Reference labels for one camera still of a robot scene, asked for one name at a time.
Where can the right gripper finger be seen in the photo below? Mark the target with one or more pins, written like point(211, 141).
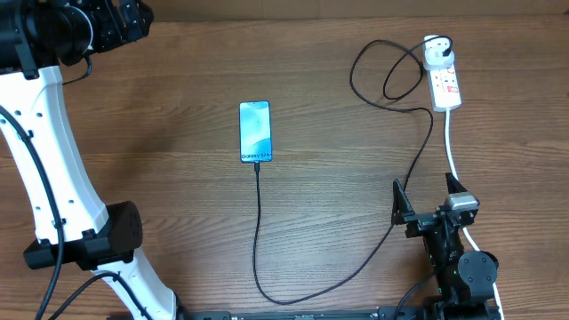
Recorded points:
point(402, 210)
point(453, 185)

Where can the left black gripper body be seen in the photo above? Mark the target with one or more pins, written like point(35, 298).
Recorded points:
point(108, 29)

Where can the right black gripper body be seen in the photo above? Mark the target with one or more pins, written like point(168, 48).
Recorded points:
point(438, 241)

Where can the blue Galaxy smartphone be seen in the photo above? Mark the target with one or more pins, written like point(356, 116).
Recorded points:
point(255, 132)

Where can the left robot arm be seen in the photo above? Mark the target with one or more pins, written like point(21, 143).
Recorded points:
point(72, 224)

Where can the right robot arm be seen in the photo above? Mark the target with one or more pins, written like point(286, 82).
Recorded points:
point(465, 280)

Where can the white charger plug adapter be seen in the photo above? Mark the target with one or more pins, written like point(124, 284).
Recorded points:
point(438, 54)

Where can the white power strip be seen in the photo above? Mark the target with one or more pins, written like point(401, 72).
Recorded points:
point(443, 84)

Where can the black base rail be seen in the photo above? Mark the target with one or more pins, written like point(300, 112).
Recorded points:
point(381, 313)

